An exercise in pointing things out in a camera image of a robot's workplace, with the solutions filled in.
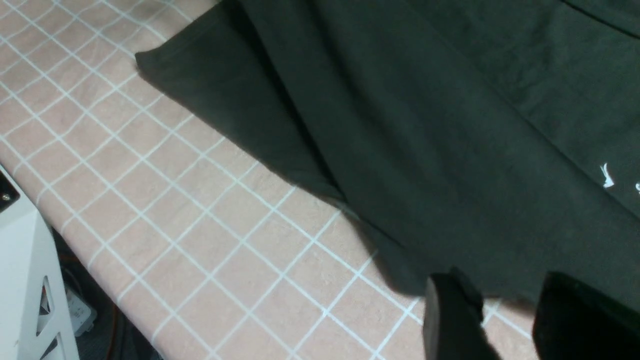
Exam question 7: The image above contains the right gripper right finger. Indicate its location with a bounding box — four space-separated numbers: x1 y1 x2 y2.
532 272 640 360

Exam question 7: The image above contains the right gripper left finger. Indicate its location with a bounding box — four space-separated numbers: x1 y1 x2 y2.
422 268 501 360

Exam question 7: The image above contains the dark gray long-sleeve top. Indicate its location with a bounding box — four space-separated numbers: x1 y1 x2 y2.
135 0 640 311

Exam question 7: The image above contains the pink checkered tablecloth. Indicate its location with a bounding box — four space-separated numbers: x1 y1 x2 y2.
0 0 541 360

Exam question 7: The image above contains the white support frame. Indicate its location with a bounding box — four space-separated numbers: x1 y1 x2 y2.
0 168 79 360

